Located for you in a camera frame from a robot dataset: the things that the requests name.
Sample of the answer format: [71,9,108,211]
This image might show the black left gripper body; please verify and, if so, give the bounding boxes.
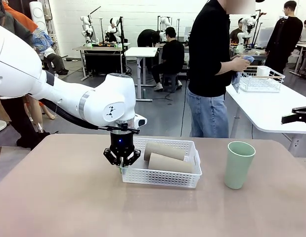
[110,130,135,161]

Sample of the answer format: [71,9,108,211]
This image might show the brown cardboard tube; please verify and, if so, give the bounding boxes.
[143,141,187,162]
[147,152,196,174]

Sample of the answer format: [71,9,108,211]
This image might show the white perforated plastic basket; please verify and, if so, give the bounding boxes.
[120,137,203,190]

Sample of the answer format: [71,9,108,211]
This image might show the blue cleaning cloth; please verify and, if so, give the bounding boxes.
[231,55,256,94]

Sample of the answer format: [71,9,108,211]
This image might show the pale green cup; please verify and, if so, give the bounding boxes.
[223,141,257,191]

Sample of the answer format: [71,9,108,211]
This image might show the person's right forearm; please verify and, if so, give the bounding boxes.
[215,60,239,75]

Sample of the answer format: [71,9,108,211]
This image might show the person's right hand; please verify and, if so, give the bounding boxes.
[231,57,251,73]

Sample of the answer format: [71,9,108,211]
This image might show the white side table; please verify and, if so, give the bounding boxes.
[225,82,306,158]

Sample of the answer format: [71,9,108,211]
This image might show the grey stool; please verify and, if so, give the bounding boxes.
[162,73,179,93]

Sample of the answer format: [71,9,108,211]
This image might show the standing person in black coat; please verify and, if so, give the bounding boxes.
[264,0,304,75]

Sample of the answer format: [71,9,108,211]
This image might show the grey workbench with black panel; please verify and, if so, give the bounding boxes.
[73,42,131,82]

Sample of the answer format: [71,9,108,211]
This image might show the white height-adjustable desk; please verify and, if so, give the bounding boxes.
[124,47,160,103]

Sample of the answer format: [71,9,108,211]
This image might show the seated person with black cap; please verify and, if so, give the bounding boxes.
[151,27,185,93]

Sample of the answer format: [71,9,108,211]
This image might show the seated person in brown trousers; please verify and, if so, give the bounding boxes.
[41,47,70,76]

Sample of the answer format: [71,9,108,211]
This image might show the seated person with glasses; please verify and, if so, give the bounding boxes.
[229,17,245,45]

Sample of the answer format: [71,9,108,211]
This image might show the bending person in black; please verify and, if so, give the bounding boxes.
[136,28,161,48]

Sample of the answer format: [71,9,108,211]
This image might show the grey background workbench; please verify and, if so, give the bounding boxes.
[157,40,191,78]

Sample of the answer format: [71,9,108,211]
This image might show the person in black sweater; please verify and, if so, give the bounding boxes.
[185,0,256,139]

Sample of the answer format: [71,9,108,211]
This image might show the white tower appliance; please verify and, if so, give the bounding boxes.
[29,1,48,33]

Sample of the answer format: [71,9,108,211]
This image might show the person in green jacket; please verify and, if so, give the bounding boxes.
[0,0,51,150]

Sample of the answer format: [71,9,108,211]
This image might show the person in orange jacket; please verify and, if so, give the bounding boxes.
[1,1,55,54]

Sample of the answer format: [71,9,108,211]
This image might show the left arm white wrist camera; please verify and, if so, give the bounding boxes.
[96,114,148,135]

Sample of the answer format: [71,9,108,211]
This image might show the white wire dish rack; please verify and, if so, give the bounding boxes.
[237,66,286,93]

